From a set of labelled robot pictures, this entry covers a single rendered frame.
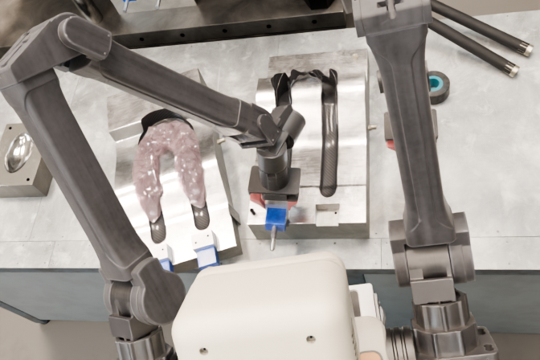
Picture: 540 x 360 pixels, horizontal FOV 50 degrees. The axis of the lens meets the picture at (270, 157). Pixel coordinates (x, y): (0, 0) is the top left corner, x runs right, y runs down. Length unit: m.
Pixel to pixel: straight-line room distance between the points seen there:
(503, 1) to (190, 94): 2.08
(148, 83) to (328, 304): 0.43
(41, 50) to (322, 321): 0.48
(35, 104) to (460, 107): 1.01
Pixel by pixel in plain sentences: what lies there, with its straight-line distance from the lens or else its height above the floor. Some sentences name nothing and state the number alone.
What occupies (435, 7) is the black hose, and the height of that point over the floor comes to 0.87.
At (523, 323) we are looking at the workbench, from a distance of 1.91.
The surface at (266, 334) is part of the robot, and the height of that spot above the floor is 1.38.
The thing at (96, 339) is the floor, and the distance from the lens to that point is 2.38.
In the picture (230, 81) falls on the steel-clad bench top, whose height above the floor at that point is 0.80.
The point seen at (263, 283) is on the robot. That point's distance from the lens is 0.72.
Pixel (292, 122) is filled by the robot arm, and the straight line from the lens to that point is 1.10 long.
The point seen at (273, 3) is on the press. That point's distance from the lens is 1.81.
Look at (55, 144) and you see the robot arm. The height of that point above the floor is 1.46.
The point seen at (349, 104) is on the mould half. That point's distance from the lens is 1.35.
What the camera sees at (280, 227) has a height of 0.93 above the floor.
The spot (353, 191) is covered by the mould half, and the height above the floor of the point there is 0.89.
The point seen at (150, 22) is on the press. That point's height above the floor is 0.79.
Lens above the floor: 2.01
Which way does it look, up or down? 57 degrees down
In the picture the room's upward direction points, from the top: 25 degrees counter-clockwise
